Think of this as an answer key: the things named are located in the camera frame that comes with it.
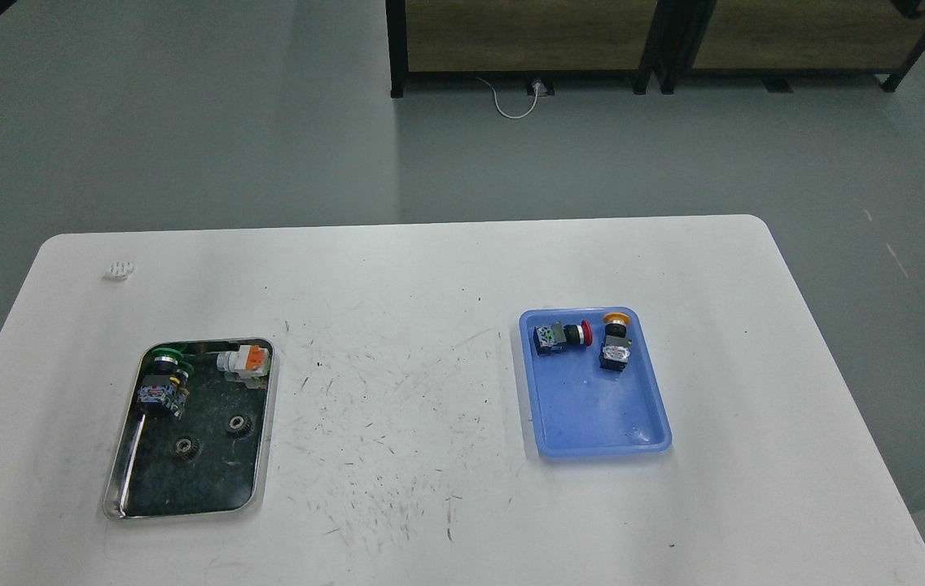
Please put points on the wooden cabinet right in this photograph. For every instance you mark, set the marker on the wooden cabinet right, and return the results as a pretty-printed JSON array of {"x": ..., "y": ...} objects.
[{"x": 776, "y": 41}]

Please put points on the silver metal tray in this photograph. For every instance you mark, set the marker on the silver metal tray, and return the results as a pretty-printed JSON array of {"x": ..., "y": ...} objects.
[{"x": 148, "y": 482}]

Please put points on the blue plastic tray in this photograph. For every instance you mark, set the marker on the blue plastic tray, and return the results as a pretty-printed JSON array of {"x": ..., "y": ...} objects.
[{"x": 579, "y": 410}]

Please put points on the wooden cabinet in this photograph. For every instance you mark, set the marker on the wooden cabinet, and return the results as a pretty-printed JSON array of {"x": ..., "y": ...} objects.
[
  {"x": 532, "y": 40},
  {"x": 776, "y": 41}
]

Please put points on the wooden cabinet left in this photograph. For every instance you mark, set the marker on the wooden cabinet left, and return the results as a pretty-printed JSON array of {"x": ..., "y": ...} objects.
[{"x": 532, "y": 40}]

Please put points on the black gear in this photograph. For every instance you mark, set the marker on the black gear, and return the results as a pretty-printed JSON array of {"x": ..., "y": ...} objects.
[
  {"x": 239, "y": 426},
  {"x": 186, "y": 448}
]

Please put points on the small white plastic part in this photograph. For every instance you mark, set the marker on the small white plastic part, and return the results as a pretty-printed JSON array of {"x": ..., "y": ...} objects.
[{"x": 120, "y": 271}]

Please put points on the red push button switch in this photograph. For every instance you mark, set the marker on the red push button switch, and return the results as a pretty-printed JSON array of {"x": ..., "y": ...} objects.
[{"x": 555, "y": 337}]

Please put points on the green push button switch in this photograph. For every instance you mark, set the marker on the green push button switch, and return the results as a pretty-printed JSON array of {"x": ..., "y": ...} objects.
[{"x": 161, "y": 389}]

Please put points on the yellow push button switch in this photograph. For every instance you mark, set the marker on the yellow push button switch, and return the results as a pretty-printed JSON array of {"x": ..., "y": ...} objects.
[{"x": 616, "y": 347}]

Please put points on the white orange connector block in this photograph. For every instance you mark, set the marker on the white orange connector block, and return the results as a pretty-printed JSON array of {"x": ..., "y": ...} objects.
[{"x": 249, "y": 364}]

